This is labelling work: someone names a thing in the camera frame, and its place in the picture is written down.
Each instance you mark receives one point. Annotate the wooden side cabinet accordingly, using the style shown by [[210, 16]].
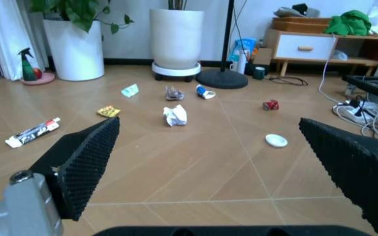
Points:
[[323, 50]]

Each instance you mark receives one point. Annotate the green cloth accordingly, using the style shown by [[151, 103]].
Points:
[[350, 23]]

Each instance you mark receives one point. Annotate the wicker basket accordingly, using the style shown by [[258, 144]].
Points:
[[299, 24]]

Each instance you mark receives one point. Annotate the white round lid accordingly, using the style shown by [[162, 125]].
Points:
[[276, 140]]

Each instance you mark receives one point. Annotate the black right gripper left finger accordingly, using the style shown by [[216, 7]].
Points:
[[77, 159]]

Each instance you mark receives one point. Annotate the green leafy plant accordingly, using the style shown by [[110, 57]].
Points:
[[77, 12]]

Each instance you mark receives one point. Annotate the white bottle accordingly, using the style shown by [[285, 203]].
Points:
[[241, 64]]

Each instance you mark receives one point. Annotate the toothpaste tube box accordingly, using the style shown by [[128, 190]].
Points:
[[33, 132]]

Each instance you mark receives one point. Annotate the wide white plant pot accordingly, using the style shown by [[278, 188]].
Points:
[[74, 51]]

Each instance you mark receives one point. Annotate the black metal cart frame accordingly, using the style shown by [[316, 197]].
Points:
[[373, 84]]

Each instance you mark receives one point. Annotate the blue plastic bag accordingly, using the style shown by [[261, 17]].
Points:
[[243, 49]]

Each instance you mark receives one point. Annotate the black floor lamp stand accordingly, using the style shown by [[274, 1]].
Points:
[[222, 73]]

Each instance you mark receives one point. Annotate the white wheeled pot stand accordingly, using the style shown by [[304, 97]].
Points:
[[176, 71]]

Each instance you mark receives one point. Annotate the grey cloth bundle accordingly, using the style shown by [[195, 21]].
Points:
[[295, 10]]

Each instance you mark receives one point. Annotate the pink round tray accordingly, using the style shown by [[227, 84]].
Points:
[[39, 78]]

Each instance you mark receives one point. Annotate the crumpled white paper ball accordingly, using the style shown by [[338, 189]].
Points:
[[175, 115]]

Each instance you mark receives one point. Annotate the crushed blue white cup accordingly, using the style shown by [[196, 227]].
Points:
[[204, 92]]

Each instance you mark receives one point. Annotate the pale green paper scrap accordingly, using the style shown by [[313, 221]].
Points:
[[130, 90]]

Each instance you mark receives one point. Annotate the white curtain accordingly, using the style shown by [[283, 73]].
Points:
[[10, 37]]

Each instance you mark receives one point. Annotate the crumpled grey brown wrapper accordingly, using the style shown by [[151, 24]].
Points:
[[174, 94]]

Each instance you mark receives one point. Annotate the yellow snack wrapper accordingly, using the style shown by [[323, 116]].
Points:
[[108, 111]]

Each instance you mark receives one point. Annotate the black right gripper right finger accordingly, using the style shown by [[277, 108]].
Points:
[[356, 157]]

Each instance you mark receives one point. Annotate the tall white plant pot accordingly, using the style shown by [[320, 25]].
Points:
[[176, 39]]

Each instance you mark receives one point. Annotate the crushed red can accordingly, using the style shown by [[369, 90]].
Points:
[[270, 105]]

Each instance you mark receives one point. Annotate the red apple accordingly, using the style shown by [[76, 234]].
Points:
[[38, 73]]

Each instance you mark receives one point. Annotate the green spray bottle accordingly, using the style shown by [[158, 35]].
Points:
[[27, 66]]

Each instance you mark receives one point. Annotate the dark green mug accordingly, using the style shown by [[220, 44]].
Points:
[[260, 73]]

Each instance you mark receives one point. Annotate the white power strip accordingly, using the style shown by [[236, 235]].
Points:
[[356, 110]]

